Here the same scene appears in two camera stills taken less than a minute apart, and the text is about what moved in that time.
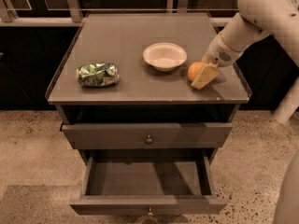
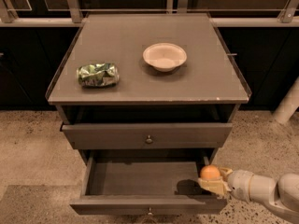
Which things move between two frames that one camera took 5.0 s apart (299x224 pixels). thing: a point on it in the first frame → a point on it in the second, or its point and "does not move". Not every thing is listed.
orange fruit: [194, 70] → [209, 172]
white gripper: [220, 55] → [239, 184]
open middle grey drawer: [148, 182] does not move
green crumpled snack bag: [101, 74] does not move
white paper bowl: [163, 56] does not move
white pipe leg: [288, 105] does not move
